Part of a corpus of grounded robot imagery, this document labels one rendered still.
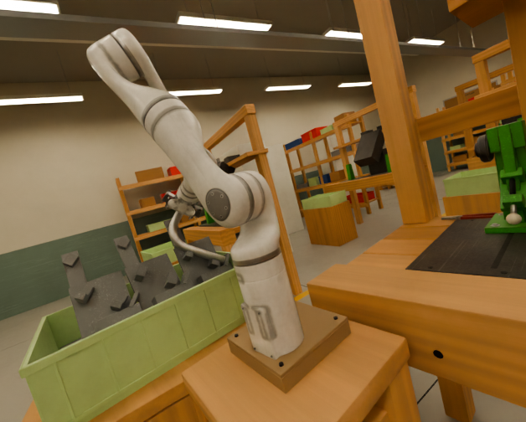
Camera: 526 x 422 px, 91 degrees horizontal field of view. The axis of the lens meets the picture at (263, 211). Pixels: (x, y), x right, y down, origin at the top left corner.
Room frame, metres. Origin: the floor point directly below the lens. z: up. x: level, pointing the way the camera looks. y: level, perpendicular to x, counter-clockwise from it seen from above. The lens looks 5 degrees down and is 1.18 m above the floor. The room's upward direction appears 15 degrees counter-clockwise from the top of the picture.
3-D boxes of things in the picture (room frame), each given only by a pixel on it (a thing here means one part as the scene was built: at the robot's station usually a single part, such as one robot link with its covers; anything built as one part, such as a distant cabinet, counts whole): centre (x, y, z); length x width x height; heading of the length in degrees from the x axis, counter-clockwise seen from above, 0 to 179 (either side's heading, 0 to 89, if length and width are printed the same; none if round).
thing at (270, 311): (0.47, 0.03, 0.97); 0.09 x 0.09 x 0.17; 42
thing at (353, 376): (0.47, 0.03, 0.83); 0.32 x 0.32 x 0.04; 36
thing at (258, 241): (0.47, 0.03, 1.13); 0.09 x 0.09 x 0.17; 52
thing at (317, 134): (6.73, -1.83, 1.13); 2.48 x 0.54 x 2.27; 29
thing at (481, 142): (0.71, -0.63, 1.12); 0.07 x 0.03 x 0.08; 128
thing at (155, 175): (6.68, 1.73, 1.14); 3.01 x 0.54 x 2.28; 119
